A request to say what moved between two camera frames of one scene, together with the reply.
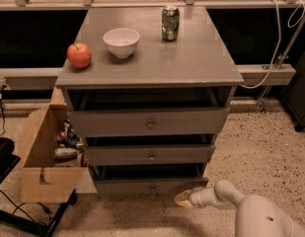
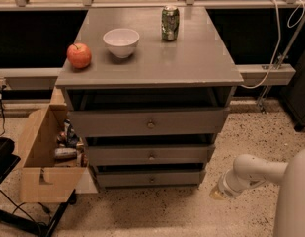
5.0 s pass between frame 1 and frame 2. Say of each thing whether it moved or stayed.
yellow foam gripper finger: moved
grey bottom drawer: moved
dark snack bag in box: stayed
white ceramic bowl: stayed
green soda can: stayed
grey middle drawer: stayed
